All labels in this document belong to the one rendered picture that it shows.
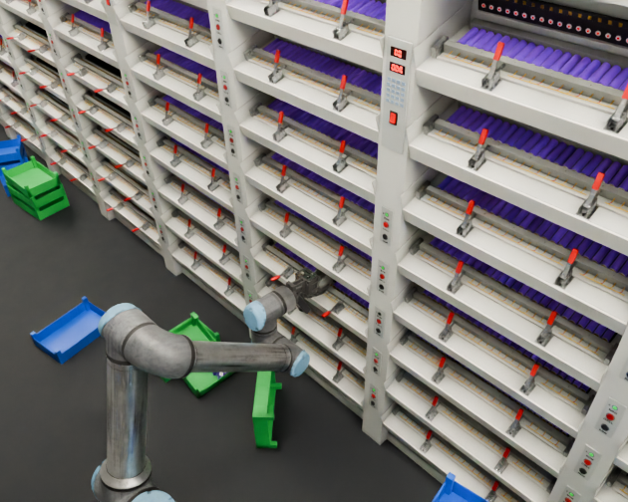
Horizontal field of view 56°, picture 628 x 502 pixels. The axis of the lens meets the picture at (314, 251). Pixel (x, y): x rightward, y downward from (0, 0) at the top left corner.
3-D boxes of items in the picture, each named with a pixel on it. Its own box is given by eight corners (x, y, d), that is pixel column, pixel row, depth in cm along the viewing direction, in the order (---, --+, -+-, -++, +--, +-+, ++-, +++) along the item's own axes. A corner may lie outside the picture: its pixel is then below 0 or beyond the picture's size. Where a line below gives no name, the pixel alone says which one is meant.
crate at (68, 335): (61, 365, 262) (56, 353, 257) (35, 345, 272) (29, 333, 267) (115, 324, 281) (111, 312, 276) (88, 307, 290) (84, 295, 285)
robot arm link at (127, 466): (116, 538, 178) (118, 336, 145) (88, 500, 188) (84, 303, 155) (159, 511, 189) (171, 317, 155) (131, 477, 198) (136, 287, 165)
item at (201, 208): (241, 254, 243) (230, 232, 232) (160, 196, 277) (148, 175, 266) (276, 222, 249) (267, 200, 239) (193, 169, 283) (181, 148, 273)
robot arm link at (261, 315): (241, 324, 199) (239, 302, 193) (270, 307, 206) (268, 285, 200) (259, 338, 194) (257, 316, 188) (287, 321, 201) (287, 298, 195)
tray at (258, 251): (369, 345, 203) (365, 330, 196) (256, 264, 237) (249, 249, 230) (406, 305, 210) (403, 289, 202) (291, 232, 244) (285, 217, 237)
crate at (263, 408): (256, 448, 228) (277, 448, 228) (251, 416, 216) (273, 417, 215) (263, 385, 252) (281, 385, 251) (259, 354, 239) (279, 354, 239)
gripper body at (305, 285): (322, 275, 204) (296, 290, 198) (321, 294, 210) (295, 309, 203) (307, 265, 209) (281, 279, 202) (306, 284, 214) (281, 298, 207)
